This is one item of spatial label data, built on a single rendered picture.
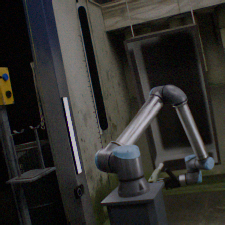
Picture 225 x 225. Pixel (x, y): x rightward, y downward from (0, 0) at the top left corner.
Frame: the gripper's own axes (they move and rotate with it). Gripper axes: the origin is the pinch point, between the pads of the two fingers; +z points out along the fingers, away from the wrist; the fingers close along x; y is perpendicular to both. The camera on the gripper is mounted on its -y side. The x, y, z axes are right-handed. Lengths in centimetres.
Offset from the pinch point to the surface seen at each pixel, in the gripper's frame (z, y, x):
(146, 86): 2, -71, 66
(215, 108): -56, -26, 163
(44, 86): 70, -90, -1
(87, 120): 57, -53, 41
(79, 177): 60, -12, 0
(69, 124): 57, -56, -1
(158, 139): 3, -18, 75
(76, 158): 58, -29, -2
